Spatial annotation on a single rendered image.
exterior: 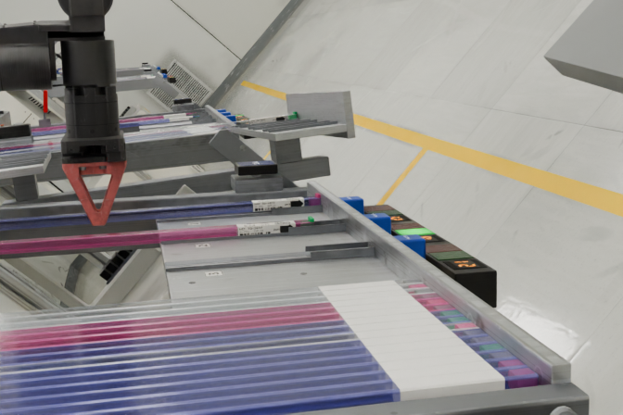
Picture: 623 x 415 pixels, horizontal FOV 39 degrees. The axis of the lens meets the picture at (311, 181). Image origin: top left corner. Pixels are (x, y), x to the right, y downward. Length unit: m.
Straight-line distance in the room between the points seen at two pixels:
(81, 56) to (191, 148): 0.91
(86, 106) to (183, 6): 7.55
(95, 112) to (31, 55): 0.09
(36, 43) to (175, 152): 0.92
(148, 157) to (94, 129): 0.89
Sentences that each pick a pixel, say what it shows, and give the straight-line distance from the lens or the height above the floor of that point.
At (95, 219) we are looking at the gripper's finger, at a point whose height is 0.92.
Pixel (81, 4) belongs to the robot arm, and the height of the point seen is 1.07.
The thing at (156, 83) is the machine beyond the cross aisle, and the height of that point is 0.73.
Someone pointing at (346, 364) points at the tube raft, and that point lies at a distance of 0.52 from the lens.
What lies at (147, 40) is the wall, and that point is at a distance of 8.49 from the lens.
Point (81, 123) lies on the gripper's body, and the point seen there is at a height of 0.99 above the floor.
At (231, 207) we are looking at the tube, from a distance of 1.02.
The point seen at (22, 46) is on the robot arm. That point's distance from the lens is 0.98.
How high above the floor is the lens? 1.01
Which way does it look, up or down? 15 degrees down
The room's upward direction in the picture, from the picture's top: 50 degrees counter-clockwise
